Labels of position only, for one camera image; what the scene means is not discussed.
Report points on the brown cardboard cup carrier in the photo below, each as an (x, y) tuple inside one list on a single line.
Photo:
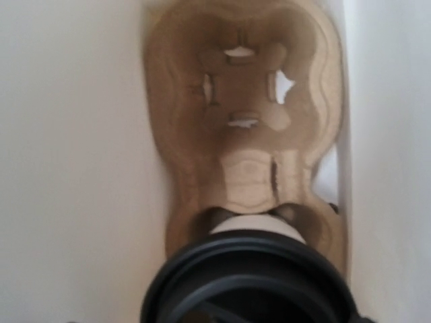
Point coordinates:
[(245, 99)]

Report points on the brown paper takeout bag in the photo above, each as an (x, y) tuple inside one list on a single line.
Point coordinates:
[(84, 194)]

